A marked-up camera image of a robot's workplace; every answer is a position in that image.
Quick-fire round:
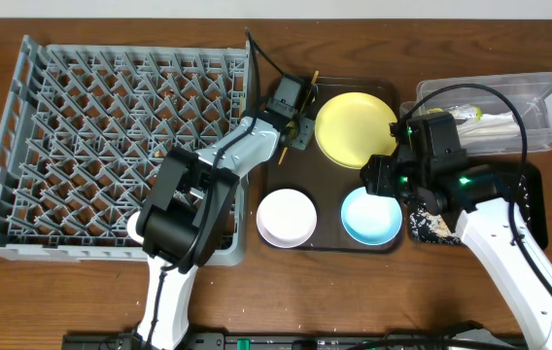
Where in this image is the white cup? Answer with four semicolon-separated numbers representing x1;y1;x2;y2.
126;211;144;245

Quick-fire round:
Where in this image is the grey plastic dish rack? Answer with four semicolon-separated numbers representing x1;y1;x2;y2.
0;37;252;263

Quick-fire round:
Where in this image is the wooden chopstick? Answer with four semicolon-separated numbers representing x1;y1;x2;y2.
278;70;319;165

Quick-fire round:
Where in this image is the white napkin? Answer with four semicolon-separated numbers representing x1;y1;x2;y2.
457;112;520;140

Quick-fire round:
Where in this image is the yellow round plate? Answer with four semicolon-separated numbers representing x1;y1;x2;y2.
314;92;397;169

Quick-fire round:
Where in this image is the clear plastic container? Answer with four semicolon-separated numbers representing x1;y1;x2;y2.
415;72;552;157

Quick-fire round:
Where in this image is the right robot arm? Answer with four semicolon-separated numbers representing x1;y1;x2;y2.
361;155;552;349

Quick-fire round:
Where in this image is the light blue bowl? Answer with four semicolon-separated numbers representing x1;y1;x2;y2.
340;188;403;246

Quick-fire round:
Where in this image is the spilled rice pile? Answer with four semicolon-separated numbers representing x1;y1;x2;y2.
409;203;462;246

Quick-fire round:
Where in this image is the dark brown serving tray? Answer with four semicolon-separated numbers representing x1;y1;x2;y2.
263;77;403;254

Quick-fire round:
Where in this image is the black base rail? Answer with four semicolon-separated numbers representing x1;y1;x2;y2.
61;321;527;350

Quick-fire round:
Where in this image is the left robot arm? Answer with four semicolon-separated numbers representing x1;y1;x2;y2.
127;110;299;349

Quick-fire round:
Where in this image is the black rectangular bin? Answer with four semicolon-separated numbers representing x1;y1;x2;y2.
407;159;549;249

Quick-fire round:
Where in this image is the white shallow bowl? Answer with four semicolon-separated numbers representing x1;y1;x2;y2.
256;189;318;249

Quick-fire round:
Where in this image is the green snack wrapper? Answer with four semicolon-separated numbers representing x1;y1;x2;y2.
426;104;483;122

